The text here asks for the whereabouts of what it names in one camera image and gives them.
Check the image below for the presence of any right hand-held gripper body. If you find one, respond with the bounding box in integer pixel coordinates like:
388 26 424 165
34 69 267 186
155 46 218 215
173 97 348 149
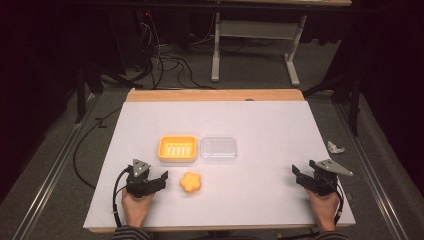
301 158 355 197

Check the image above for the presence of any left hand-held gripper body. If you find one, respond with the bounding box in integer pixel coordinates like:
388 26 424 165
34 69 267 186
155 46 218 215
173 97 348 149
125 158 162 199

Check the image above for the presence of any person's left hand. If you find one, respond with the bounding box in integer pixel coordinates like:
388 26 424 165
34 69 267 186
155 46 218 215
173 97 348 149
121 189 155 229

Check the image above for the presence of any person's right hand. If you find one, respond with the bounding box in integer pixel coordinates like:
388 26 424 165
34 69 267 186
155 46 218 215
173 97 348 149
305 188 341 232

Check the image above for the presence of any orange flower-shaped soap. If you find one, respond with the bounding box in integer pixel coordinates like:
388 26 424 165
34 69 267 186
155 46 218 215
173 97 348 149
179 171 202 194

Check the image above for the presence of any orange soap dish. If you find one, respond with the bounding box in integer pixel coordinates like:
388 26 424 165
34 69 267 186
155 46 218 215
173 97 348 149
157 134 199 164

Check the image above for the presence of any crumpled white paper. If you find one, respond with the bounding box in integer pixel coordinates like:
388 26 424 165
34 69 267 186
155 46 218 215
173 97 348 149
326 140 346 155

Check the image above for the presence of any white table mat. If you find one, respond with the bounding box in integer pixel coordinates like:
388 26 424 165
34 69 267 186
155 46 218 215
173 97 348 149
83 100 356 230

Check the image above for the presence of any clear plastic container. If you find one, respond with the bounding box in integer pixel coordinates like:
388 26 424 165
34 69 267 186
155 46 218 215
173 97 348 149
199 135 238 165

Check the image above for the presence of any black metal stand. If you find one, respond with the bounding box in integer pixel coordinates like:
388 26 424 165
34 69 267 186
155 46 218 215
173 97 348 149
73 62 136 125
302 66 364 137

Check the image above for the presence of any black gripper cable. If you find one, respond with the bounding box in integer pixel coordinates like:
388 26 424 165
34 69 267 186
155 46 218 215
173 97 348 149
111 166 132 228
332 182 345 226

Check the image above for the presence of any metal floor rail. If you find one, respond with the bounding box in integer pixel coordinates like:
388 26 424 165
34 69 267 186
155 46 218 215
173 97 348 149
12 92 98 240
335 102 402 240

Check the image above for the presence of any black floor cable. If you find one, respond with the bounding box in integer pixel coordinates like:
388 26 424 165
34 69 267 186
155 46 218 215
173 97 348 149
72 106 123 190

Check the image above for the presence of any bundle of black cables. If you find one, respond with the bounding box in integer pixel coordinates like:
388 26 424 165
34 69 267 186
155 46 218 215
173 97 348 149
135 11 216 91

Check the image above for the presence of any white desk frame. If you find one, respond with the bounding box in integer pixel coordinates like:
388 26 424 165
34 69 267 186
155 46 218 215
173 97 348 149
210 11 308 89

